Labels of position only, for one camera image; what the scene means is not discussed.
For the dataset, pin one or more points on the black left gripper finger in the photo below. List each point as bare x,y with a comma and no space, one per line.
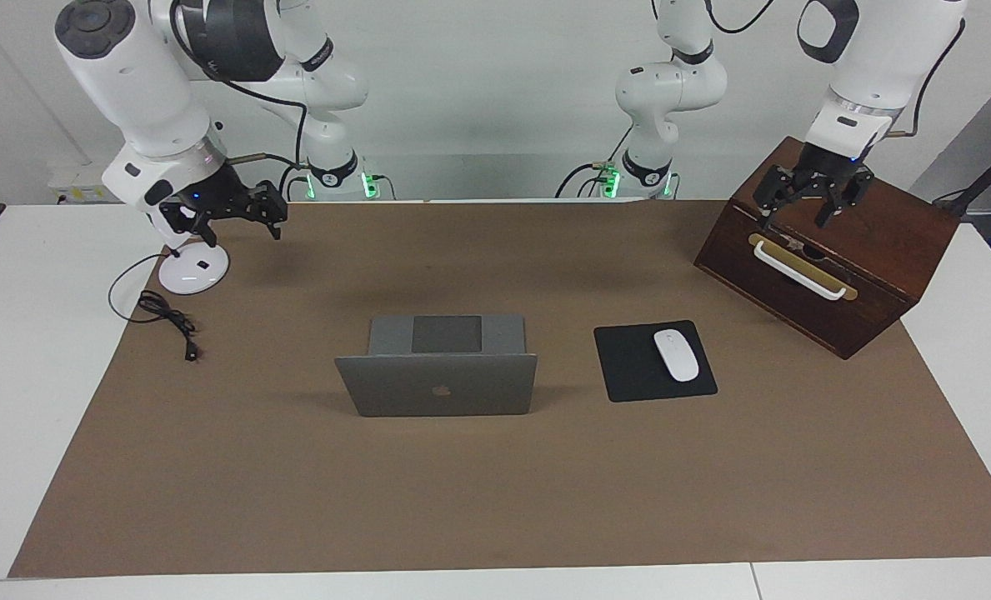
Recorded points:
777,187
849,196

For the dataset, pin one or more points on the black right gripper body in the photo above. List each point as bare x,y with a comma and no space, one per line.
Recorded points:
212,196

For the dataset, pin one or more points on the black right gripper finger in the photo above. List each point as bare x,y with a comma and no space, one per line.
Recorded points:
187,221
272,202

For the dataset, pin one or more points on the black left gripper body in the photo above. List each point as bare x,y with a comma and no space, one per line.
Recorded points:
828,167

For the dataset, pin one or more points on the grey apple laptop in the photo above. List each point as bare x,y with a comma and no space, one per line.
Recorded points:
437,387

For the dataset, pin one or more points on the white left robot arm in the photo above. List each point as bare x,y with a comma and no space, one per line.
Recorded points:
670,92

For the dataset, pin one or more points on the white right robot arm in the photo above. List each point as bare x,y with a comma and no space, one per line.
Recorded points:
145,92

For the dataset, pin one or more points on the dark brown wooden box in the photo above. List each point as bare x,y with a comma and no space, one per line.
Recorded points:
878,242

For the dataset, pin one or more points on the white computer mouse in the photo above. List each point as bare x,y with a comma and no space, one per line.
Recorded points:
677,356

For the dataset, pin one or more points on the black mouse pad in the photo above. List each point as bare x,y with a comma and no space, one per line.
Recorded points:
628,367

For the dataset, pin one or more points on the brown table mat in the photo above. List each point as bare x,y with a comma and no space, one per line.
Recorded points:
495,492

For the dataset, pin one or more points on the white wall power strip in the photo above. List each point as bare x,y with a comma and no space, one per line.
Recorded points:
78,187

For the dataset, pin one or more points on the black camera stand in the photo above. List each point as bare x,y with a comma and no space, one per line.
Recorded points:
987,179

